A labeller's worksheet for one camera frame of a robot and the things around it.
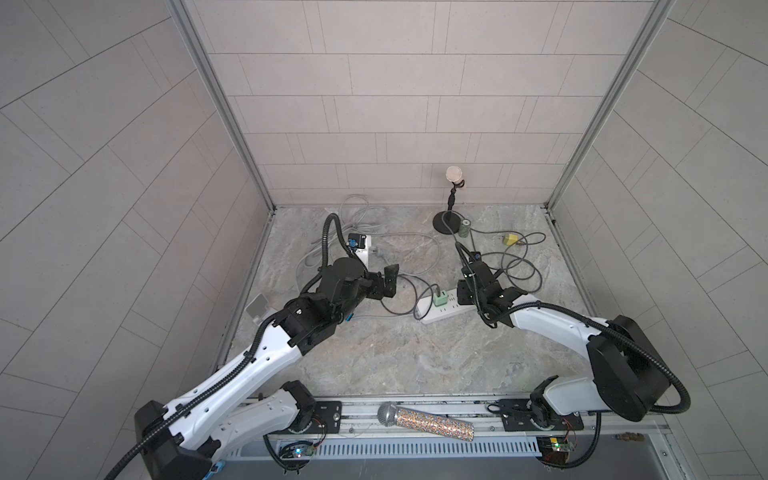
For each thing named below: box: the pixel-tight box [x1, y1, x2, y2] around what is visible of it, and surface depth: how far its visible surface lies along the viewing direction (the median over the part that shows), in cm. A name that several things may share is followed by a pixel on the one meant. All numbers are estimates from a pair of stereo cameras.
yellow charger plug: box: [502, 234, 519, 246], surface depth 104 cm
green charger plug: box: [433, 290, 448, 307], surface depth 87 cm
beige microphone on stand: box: [432, 166, 465, 235], surface depth 109 cm
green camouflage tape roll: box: [459, 219, 471, 238], surface depth 107 cm
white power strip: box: [417, 289, 477, 325], surface depth 88 cm
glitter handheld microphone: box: [377, 402, 475, 442], surface depth 69 cm
